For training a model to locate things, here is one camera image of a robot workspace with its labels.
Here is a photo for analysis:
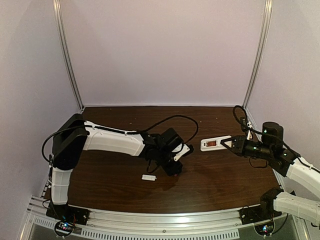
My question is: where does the white remote control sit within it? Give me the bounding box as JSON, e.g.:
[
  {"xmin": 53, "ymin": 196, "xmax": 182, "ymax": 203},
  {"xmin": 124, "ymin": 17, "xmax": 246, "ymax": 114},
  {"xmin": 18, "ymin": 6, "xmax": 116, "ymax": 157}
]
[{"xmin": 200, "ymin": 135, "xmax": 231, "ymax": 152}]

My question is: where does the white battery cover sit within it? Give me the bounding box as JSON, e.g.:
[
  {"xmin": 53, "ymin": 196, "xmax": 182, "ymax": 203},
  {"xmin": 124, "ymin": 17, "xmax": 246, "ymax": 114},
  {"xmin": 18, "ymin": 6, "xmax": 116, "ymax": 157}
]
[{"xmin": 141, "ymin": 174, "xmax": 157, "ymax": 182}]

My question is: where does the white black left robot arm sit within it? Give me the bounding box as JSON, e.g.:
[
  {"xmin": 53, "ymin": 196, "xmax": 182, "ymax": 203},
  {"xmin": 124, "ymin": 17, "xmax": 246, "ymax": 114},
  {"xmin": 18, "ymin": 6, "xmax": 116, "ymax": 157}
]
[{"xmin": 49, "ymin": 113, "xmax": 191, "ymax": 222}]

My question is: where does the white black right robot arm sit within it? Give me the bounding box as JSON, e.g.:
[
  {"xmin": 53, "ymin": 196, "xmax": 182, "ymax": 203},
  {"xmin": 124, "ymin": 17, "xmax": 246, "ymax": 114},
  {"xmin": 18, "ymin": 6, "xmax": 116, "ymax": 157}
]
[{"xmin": 220, "ymin": 121, "xmax": 320, "ymax": 226}]

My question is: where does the right circuit board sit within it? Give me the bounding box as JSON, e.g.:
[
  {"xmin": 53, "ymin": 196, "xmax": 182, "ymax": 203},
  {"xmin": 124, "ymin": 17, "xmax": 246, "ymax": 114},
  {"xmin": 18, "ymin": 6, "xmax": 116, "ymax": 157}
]
[{"xmin": 254, "ymin": 220, "xmax": 275, "ymax": 237}]

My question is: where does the circuit board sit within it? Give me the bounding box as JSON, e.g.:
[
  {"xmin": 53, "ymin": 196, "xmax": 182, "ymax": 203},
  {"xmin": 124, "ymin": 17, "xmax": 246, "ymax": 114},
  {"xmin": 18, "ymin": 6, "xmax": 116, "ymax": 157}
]
[
  {"xmin": 53, "ymin": 221, "xmax": 76, "ymax": 238},
  {"xmin": 254, "ymin": 220, "xmax": 275, "ymax": 237}
]

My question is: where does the left circuit board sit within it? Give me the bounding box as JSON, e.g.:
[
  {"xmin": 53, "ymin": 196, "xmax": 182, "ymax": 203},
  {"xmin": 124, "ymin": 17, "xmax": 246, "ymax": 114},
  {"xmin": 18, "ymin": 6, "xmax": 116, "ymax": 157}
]
[{"xmin": 53, "ymin": 221, "xmax": 76, "ymax": 238}]

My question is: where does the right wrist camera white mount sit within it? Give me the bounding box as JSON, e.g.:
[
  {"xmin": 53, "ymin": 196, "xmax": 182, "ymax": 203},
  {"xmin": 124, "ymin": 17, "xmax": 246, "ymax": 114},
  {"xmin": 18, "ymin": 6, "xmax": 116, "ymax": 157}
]
[{"xmin": 240, "ymin": 116, "xmax": 253, "ymax": 140}]

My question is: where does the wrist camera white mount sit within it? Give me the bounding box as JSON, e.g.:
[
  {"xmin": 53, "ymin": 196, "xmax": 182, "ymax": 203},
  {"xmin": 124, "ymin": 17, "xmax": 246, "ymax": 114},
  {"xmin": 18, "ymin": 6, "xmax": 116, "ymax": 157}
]
[
  {"xmin": 172, "ymin": 144, "xmax": 194, "ymax": 162},
  {"xmin": 240, "ymin": 116, "xmax": 253, "ymax": 140}
]

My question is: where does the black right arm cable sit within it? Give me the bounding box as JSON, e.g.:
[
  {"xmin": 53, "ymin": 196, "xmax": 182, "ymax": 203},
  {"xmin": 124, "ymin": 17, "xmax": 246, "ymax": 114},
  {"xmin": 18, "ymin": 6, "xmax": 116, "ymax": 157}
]
[{"xmin": 232, "ymin": 104, "xmax": 320, "ymax": 173}]

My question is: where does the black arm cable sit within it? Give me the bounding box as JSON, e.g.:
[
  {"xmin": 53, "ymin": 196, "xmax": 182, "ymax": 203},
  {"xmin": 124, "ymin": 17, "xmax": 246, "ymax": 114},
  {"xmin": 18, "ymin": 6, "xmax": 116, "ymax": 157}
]
[
  {"xmin": 232, "ymin": 104, "xmax": 320, "ymax": 173},
  {"xmin": 41, "ymin": 114, "xmax": 200, "ymax": 163}
]

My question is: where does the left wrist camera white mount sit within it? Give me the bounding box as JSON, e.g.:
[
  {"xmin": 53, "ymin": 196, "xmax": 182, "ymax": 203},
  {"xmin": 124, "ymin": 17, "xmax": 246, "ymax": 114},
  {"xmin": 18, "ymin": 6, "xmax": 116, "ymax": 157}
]
[{"xmin": 172, "ymin": 144, "xmax": 194, "ymax": 162}]

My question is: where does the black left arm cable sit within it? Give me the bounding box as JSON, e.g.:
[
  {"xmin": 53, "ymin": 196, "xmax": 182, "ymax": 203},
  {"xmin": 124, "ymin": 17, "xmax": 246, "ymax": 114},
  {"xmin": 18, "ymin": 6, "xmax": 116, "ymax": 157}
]
[{"xmin": 41, "ymin": 114, "xmax": 200, "ymax": 163}]

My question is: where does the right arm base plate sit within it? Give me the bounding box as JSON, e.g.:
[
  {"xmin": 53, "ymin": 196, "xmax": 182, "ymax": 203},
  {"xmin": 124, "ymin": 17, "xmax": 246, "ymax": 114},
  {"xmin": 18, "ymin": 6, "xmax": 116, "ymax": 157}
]
[{"xmin": 238, "ymin": 204, "xmax": 282, "ymax": 225}]

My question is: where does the front aluminium rail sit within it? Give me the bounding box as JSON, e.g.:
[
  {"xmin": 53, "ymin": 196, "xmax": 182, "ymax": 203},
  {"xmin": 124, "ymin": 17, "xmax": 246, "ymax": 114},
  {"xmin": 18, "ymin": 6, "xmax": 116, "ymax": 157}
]
[{"xmin": 18, "ymin": 196, "xmax": 308, "ymax": 240}]

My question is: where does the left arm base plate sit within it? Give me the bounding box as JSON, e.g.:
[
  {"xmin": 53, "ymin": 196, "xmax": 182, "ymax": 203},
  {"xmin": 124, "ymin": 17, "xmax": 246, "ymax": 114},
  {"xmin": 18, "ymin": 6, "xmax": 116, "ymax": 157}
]
[{"xmin": 46, "ymin": 204, "xmax": 90, "ymax": 226}]

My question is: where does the right aluminium frame post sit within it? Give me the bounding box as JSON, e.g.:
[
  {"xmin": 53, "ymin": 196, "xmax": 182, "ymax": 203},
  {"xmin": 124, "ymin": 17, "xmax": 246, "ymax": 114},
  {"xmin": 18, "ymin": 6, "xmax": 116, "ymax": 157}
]
[{"xmin": 242, "ymin": 0, "xmax": 274, "ymax": 109}]

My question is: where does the aluminium frame post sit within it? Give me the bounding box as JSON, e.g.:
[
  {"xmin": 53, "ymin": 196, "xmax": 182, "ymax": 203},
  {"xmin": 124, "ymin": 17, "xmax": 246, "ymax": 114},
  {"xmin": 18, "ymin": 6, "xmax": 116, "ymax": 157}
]
[
  {"xmin": 242, "ymin": 0, "xmax": 274, "ymax": 109},
  {"xmin": 52, "ymin": 0, "xmax": 85, "ymax": 111}
]

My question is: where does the left aluminium frame post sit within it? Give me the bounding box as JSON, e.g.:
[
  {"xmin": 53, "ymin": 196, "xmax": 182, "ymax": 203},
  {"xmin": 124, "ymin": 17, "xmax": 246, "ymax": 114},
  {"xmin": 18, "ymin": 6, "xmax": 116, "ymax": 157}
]
[{"xmin": 52, "ymin": 0, "xmax": 85, "ymax": 111}]

